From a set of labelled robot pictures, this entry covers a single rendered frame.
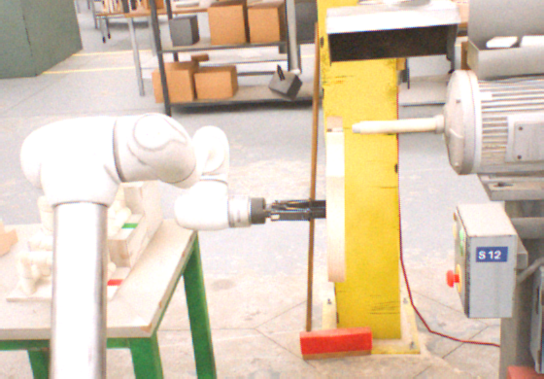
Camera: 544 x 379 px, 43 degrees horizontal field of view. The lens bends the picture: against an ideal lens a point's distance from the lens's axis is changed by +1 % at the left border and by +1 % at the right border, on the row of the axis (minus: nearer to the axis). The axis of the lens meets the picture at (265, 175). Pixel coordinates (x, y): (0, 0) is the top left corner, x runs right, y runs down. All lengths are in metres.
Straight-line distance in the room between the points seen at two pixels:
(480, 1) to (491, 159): 0.38
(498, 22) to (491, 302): 0.67
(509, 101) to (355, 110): 1.05
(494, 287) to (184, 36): 5.45
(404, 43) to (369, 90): 0.79
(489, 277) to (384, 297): 1.47
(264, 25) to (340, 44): 4.66
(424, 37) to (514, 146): 0.39
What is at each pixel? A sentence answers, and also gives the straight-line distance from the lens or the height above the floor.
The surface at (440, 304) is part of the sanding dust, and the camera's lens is 3.36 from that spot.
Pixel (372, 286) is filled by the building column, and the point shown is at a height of 0.29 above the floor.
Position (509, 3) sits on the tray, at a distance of 1.78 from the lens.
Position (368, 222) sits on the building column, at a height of 0.58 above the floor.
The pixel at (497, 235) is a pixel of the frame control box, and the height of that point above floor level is 1.12.
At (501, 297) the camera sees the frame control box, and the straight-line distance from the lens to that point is 1.55.
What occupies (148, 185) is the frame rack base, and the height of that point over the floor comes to 1.08.
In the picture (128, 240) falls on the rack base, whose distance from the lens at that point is 1.82.
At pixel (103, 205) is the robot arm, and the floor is 1.27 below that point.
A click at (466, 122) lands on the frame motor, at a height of 1.29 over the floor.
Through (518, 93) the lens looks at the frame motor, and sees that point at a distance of 1.67.
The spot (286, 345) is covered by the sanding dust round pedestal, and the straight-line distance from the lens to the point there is 3.10.
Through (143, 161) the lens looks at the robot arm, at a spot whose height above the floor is 1.35.
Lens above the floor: 1.77
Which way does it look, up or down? 21 degrees down
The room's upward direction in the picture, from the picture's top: 5 degrees counter-clockwise
